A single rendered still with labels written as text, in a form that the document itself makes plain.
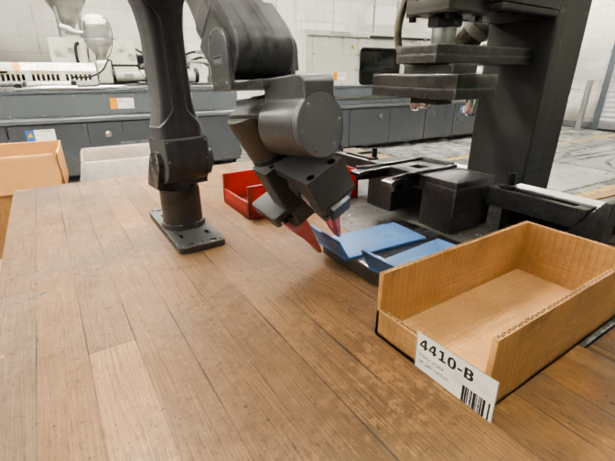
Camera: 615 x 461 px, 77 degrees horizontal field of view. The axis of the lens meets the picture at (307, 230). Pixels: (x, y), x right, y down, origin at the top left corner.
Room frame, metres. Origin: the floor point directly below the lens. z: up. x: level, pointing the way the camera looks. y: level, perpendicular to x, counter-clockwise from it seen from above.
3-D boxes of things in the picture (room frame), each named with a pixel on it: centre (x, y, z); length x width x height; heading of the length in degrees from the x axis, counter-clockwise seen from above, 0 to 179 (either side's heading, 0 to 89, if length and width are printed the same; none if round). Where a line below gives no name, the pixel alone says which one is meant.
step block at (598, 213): (0.49, -0.38, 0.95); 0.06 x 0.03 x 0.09; 33
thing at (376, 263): (0.43, -0.15, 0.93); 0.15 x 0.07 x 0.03; 127
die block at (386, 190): (0.69, -0.22, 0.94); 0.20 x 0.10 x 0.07; 33
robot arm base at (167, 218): (0.60, 0.21, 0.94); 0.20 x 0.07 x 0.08; 33
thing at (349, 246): (0.50, -0.09, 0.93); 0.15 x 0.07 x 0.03; 120
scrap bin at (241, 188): (0.76, 0.03, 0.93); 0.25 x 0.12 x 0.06; 123
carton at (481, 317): (0.33, -0.21, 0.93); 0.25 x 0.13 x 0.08; 123
